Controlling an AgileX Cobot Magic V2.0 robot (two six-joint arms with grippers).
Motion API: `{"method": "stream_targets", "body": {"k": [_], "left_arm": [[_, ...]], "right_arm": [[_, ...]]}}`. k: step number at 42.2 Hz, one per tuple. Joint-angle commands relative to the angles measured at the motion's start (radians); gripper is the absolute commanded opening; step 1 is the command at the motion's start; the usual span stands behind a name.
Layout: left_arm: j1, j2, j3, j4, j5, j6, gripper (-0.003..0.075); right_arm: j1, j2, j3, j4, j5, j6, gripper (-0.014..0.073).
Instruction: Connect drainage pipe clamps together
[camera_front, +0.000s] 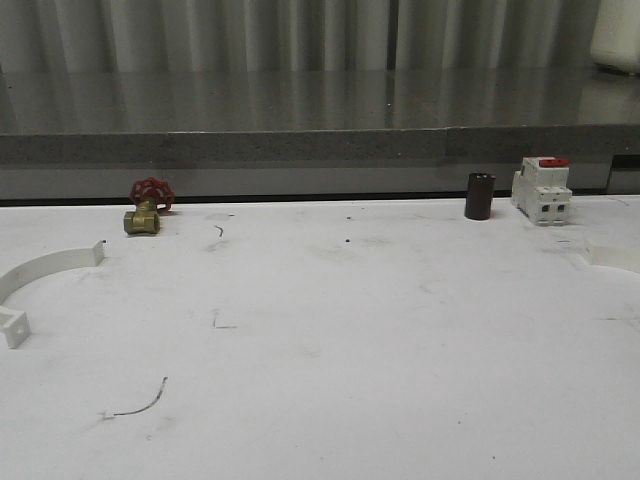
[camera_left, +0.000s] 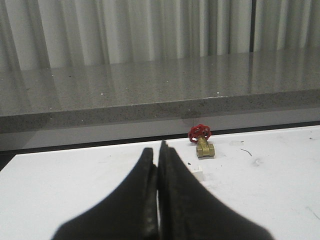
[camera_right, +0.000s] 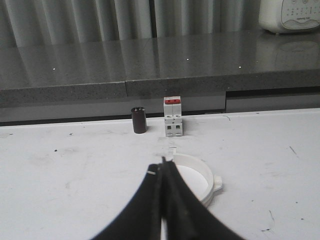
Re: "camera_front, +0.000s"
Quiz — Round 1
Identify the white half-ring pipe clamp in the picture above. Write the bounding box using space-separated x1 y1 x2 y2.
1 241 105 349

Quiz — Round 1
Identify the dark brown cylindrical capacitor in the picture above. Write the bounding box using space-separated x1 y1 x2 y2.
464 172 496 221

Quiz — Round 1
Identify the grey stone counter slab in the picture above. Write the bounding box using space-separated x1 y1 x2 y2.
1 68 639 169

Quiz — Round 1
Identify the white container in background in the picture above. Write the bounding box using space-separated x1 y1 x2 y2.
590 0 639 74

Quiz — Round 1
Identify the brass valve with red handle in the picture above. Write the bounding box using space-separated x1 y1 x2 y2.
123 177 175 235

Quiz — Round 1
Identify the white circuit breaker red switch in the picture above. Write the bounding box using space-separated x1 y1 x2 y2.
511 157 572 226

